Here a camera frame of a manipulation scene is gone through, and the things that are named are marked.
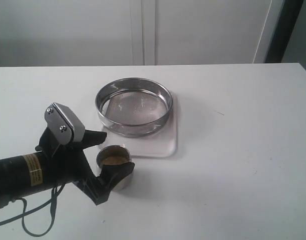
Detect stainless steel cup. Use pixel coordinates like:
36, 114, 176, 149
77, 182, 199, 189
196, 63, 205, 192
96, 145, 133, 192

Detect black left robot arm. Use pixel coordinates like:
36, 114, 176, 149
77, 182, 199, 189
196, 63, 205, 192
0, 128, 135, 209

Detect clear square plastic tray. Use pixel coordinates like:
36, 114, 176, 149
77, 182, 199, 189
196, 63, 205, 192
99, 92, 178, 158

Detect round steel mesh sieve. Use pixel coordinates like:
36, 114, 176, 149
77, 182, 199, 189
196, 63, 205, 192
95, 77, 174, 138

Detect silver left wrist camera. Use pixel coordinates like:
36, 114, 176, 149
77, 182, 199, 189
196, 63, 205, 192
44, 102, 85, 145

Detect yellow millet grains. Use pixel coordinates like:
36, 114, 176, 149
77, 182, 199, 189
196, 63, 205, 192
101, 155, 129, 166

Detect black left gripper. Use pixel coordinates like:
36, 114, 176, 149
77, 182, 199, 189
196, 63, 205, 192
35, 127, 135, 205

